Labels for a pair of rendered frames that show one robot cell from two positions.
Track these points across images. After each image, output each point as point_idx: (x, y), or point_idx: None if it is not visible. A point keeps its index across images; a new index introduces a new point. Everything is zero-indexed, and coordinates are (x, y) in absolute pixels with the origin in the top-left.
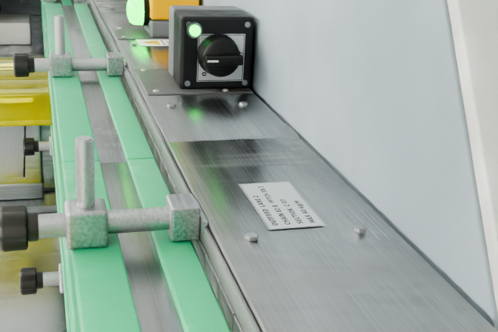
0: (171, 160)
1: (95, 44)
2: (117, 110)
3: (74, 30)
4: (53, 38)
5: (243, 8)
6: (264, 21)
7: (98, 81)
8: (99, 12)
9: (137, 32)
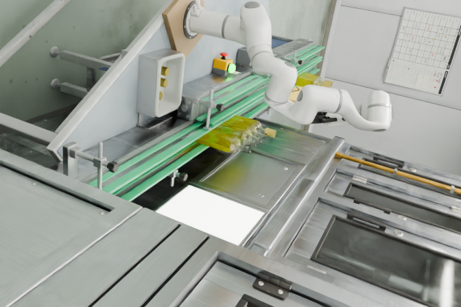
0: None
1: (239, 82)
2: None
3: (232, 90)
4: (247, 87)
5: (238, 48)
6: (244, 46)
7: (258, 75)
8: (217, 87)
9: (230, 75)
